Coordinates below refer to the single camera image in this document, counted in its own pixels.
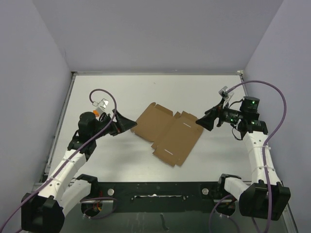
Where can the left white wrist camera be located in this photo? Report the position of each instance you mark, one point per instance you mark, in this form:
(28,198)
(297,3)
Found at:
(102,104)

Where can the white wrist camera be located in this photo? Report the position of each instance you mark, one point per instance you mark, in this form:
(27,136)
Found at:
(102,104)
(225,94)

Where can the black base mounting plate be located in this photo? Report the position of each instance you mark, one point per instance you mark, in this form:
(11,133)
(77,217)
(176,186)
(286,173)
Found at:
(153,197)

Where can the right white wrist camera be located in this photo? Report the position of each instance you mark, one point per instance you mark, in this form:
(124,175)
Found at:
(225,94)

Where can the brown cardboard box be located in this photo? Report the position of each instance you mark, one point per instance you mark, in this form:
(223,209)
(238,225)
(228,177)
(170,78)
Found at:
(173,136)

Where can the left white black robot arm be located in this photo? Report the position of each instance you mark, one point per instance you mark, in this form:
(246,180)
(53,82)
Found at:
(44,211)

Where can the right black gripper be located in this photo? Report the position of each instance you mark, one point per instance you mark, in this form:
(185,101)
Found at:
(207,122)

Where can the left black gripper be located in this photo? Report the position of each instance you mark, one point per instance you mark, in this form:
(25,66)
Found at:
(122,124)

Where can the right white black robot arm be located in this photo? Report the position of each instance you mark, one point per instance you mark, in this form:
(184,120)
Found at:
(265,197)

